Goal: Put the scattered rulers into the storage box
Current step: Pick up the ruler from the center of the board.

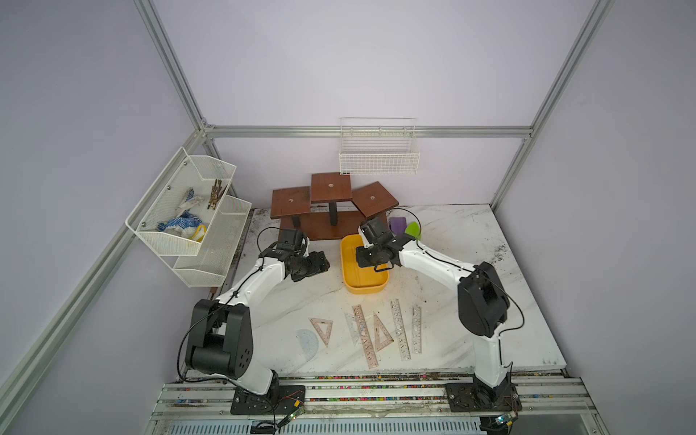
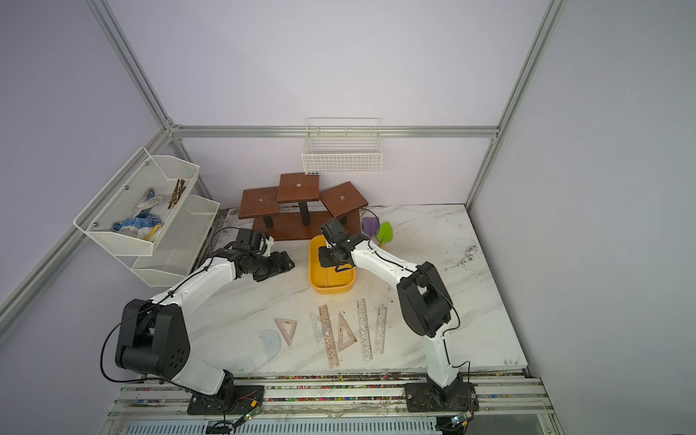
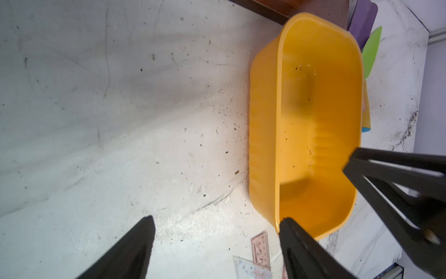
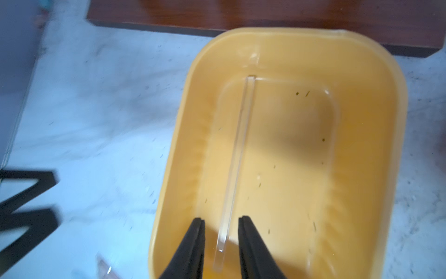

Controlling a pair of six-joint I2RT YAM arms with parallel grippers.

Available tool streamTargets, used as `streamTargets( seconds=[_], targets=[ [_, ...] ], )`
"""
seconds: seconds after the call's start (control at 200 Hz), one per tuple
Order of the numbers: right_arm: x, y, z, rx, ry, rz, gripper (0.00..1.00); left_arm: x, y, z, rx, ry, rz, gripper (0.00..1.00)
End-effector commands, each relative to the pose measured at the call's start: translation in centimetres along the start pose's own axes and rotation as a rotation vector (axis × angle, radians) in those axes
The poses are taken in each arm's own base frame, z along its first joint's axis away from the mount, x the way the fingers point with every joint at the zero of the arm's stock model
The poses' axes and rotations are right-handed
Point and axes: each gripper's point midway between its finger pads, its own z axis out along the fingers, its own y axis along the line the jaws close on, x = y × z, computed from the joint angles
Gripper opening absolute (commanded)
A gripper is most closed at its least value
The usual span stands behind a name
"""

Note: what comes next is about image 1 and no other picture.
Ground clear triangle set square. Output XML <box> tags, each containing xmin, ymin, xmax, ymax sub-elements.
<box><xmin>344</xmin><ymin>313</ymin><xmax>360</xmax><ymax>345</ymax></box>

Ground purple toy shovel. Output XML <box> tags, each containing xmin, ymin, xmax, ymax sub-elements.
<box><xmin>388</xmin><ymin>217</ymin><xmax>408</xmax><ymax>236</ymax></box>

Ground white wire wall basket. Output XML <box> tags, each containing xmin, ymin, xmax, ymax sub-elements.
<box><xmin>339</xmin><ymin>117</ymin><xmax>421</xmax><ymax>175</ymax></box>

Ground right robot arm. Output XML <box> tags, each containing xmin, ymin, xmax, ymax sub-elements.
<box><xmin>356</xmin><ymin>219</ymin><xmax>514</xmax><ymax>391</ymax></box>

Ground brown clothespins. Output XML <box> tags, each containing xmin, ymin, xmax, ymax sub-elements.
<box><xmin>207</xmin><ymin>179</ymin><xmax>227</xmax><ymax>210</ymax></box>

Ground blue white cloth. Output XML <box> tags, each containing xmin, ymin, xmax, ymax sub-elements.
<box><xmin>156</xmin><ymin>188</ymin><xmax>204</xmax><ymax>239</ymax></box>

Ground short clear stencil ruler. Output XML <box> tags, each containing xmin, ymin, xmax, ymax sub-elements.
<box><xmin>411</xmin><ymin>306</ymin><xmax>422</xmax><ymax>355</ymax></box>

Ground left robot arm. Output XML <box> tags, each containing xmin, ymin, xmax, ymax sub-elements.
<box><xmin>177</xmin><ymin>229</ymin><xmax>330</xmax><ymax>396</ymax></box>

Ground brown wooden tiered stand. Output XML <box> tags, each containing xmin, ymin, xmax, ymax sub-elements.
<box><xmin>270</xmin><ymin>172</ymin><xmax>399</xmax><ymax>241</ymax></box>

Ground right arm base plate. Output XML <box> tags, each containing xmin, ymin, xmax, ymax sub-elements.
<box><xmin>445</xmin><ymin>378</ymin><xmax>522</xmax><ymax>413</ymax></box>

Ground tall pink set square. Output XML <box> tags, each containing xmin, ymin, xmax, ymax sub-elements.
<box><xmin>373</xmin><ymin>314</ymin><xmax>394</xmax><ymax>352</ymax></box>

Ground white mesh bin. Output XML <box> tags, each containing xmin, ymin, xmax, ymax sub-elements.
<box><xmin>173</xmin><ymin>196</ymin><xmax>252</xmax><ymax>287</ymax></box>
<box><xmin>125</xmin><ymin>149</ymin><xmax>237</xmax><ymax>257</ymax></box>

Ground long pink stencil ruler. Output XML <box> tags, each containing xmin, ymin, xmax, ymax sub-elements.
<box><xmin>353</xmin><ymin>304</ymin><xmax>379</xmax><ymax>370</ymax></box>

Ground blue clear protractor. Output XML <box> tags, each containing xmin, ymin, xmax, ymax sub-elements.
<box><xmin>295</xmin><ymin>329</ymin><xmax>319</xmax><ymax>362</ymax></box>

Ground yellow plastic storage box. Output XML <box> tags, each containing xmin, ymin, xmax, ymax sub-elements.
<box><xmin>340</xmin><ymin>234</ymin><xmax>390</xmax><ymax>295</ymax></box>

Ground yellow item in bin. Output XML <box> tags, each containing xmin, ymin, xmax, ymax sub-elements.
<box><xmin>190</xmin><ymin>225</ymin><xmax>207</xmax><ymax>243</ymax></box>

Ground long clear stencil ruler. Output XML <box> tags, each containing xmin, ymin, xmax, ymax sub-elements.
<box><xmin>390</xmin><ymin>298</ymin><xmax>411</xmax><ymax>361</ymax></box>

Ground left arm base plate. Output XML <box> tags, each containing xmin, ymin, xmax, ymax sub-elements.
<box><xmin>230</xmin><ymin>385</ymin><xmax>306</xmax><ymax>417</ymax></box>

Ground lower white mesh bin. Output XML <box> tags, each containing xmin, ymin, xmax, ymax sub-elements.
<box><xmin>173</xmin><ymin>196</ymin><xmax>252</xmax><ymax>287</ymax></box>

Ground small pink set square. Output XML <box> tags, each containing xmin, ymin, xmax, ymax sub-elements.
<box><xmin>309</xmin><ymin>317</ymin><xmax>334</xmax><ymax>346</ymax></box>

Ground green toy trowel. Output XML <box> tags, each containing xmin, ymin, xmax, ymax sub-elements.
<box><xmin>404</xmin><ymin>222</ymin><xmax>422</xmax><ymax>240</ymax></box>

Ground upper white mesh bin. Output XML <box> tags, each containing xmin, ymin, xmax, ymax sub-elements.
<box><xmin>125</xmin><ymin>149</ymin><xmax>237</xmax><ymax>257</ymax></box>

